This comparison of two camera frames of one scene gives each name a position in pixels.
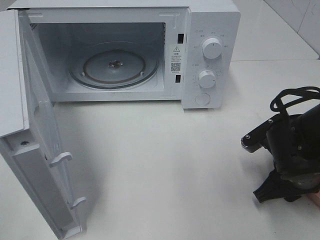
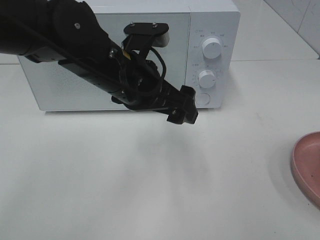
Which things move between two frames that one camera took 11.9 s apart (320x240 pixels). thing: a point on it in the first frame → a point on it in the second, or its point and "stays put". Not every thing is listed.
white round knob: [207, 79] stays put
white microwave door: [30, 139] → [58, 86]
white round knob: [212, 48] stays put
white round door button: [203, 99] stays put
